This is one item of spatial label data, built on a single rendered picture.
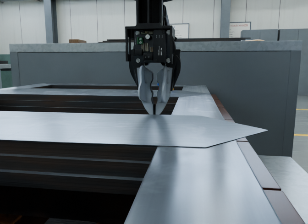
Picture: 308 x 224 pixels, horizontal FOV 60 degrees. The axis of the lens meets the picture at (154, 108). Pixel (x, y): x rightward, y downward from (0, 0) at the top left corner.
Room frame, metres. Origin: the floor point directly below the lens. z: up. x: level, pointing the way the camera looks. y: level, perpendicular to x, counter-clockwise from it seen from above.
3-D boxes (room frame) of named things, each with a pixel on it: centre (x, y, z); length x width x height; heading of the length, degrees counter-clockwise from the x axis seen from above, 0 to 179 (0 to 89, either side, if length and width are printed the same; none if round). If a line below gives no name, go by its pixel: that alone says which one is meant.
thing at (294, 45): (1.50, 0.00, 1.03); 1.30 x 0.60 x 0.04; 82
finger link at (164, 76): (0.45, -0.01, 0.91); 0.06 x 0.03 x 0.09; 172
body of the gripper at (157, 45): (0.45, 0.00, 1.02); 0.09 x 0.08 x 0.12; 172
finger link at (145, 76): (0.46, 0.02, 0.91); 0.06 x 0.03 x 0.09; 172
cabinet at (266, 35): (8.42, -3.20, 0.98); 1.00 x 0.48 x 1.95; 80
